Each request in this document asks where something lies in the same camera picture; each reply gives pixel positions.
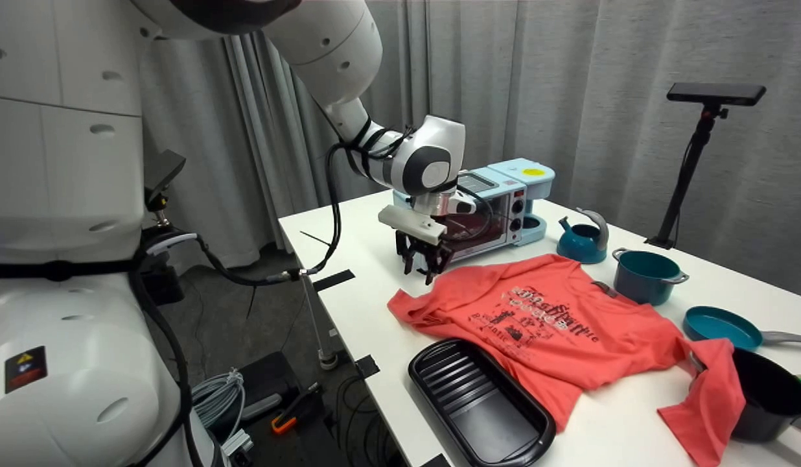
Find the black floor box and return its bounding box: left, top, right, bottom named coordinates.
left=240, top=348, right=302, bottom=411

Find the black camera stand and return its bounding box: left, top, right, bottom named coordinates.
left=644, top=102, right=731, bottom=251

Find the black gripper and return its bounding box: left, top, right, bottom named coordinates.
left=395, top=227, right=455, bottom=287

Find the thick black cable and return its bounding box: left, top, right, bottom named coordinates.
left=124, top=250, right=201, bottom=467

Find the metal table leg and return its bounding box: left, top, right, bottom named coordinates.
left=298, top=275, right=343, bottom=374

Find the black clamp device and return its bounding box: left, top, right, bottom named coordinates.
left=131, top=151, right=189, bottom=217

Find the teal pot with grey handles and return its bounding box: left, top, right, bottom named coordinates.
left=610, top=246, right=692, bottom=306

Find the orange printed shirt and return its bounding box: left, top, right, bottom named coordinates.
left=386, top=251, right=750, bottom=467

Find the black ridged grill tray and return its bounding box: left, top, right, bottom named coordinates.
left=408, top=334, right=560, bottom=467

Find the light blue toaster oven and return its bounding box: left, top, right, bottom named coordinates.
left=434, top=155, right=560, bottom=262

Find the orange handled tool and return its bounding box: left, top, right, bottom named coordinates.
left=267, top=382, right=328, bottom=437

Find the teal toy kettle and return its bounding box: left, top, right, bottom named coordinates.
left=556, top=206, right=613, bottom=267

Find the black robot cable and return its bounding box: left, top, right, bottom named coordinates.
left=137, top=119, right=411, bottom=290

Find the wrist camera mount block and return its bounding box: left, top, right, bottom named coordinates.
left=377, top=203, right=451, bottom=246

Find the grey cable bundle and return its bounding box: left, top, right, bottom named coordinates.
left=189, top=369, right=255, bottom=461

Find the black stereo camera bar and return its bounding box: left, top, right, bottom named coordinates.
left=667, top=80, right=771, bottom=110

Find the teal shallow pan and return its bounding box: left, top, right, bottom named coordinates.
left=680, top=304, right=801, bottom=356

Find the long black tape strip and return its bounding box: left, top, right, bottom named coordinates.
left=312, top=267, right=359, bottom=294

